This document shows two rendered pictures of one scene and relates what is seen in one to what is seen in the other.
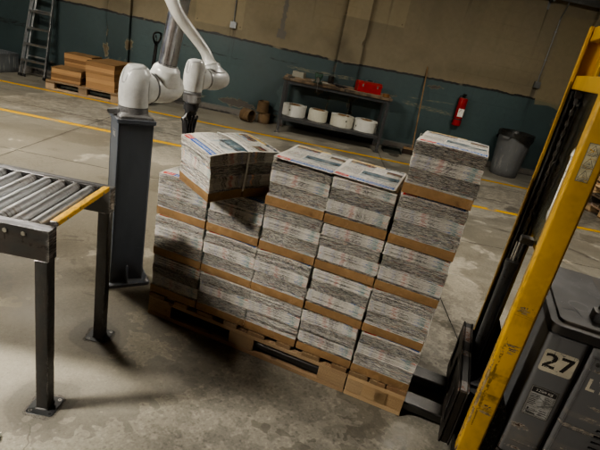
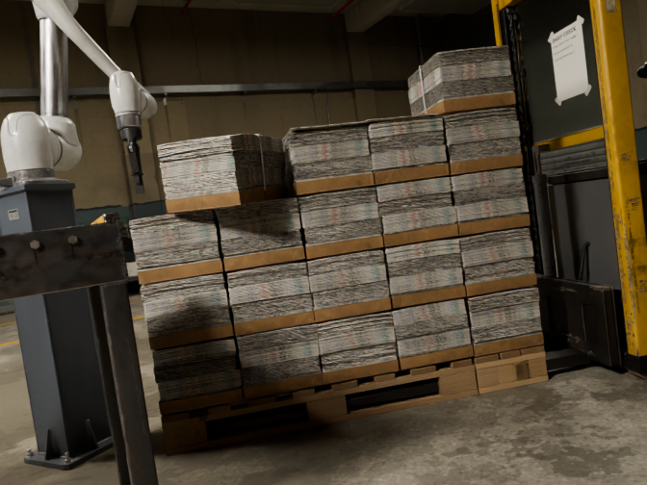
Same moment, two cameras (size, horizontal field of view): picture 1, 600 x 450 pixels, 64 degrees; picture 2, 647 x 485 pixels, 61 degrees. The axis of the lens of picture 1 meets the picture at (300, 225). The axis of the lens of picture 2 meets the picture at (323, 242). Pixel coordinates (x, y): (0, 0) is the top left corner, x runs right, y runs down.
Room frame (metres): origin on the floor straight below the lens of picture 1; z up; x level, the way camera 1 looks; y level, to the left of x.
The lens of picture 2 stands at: (0.31, 0.95, 0.76)
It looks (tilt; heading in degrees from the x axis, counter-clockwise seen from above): 3 degrees down; 335
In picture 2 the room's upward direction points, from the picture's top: 8 degrees counter-clockwise
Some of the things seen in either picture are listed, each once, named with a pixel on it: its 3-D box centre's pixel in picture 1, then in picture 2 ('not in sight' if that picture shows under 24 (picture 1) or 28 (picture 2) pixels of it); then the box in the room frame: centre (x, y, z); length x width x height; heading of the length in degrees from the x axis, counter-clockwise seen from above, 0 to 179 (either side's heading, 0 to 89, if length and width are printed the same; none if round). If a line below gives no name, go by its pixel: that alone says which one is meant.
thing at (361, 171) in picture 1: (371, 173); (389, 126); (2.15, -0.27, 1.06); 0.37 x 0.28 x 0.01; 165
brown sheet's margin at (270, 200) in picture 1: (306, 197); (324, 187); (2.25, 0.00, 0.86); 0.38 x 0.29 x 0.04; 166
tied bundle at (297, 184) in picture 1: (310, 180); (323, 165); (2.25, -0.01, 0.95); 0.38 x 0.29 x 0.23; 166
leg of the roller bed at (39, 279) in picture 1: (45, 337); (138, 445); (1.49, 0.87, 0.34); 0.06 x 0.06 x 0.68; 1
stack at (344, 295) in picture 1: (266, 268); (306, 303); (2.29, 0.13, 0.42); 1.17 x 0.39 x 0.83; 74
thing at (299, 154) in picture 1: (314, 158); (320, 134); (2.23, 0.00, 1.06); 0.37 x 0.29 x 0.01; 166
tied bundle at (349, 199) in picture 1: (367, 197); (393, 156); (2.17, -0.28, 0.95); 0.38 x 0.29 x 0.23; 165
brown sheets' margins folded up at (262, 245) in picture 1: (266, 270); (307, 308); (2.29, 0.13, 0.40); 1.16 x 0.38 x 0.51; 74
